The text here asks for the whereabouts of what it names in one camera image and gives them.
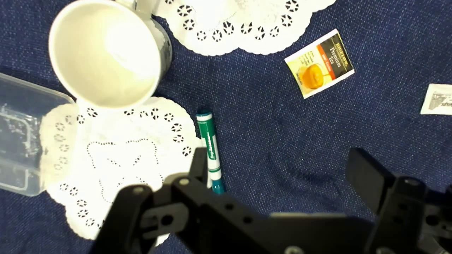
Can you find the green marker pen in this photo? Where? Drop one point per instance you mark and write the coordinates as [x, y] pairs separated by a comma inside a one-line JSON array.
[[209, 149]]

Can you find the orange black tea packet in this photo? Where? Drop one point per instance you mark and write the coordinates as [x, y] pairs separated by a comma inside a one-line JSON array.
[[319, 63]]

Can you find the white mug with print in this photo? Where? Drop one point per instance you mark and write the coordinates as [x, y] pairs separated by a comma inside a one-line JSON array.
[[106, 51]]

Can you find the white paper doily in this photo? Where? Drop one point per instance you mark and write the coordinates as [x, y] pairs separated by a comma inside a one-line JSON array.
[[245, 21], [122, 155]]

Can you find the white printed paper packet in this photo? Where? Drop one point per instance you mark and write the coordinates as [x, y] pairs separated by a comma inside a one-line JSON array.
[[438, 99]]

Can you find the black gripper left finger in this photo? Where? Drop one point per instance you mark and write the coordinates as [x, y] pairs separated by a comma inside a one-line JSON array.
[[156, 220]]

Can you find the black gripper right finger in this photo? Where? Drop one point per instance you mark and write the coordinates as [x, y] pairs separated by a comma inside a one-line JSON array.
[[404, 216]]

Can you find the blue fabric tablecloth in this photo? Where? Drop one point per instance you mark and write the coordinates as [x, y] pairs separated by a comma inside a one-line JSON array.
[[283, 135]]

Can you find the clear plastic container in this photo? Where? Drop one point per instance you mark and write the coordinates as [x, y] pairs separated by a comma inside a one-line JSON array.
[[19, 135]]

